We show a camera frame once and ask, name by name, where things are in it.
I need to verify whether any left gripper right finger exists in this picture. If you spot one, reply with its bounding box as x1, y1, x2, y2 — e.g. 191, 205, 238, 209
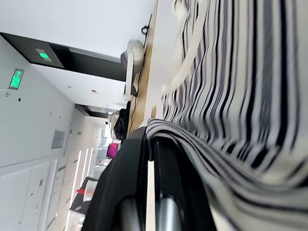
153, 136, 218, 231

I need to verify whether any black and white striped T-shirt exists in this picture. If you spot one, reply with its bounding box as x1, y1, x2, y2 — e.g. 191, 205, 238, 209
146, 0, 308, 231

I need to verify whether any black cable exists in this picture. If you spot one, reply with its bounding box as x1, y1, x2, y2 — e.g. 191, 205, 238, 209
128, 68, 143, 132

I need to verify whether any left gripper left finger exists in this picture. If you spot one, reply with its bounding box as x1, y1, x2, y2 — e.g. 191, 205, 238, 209
81, 127, 148, 231

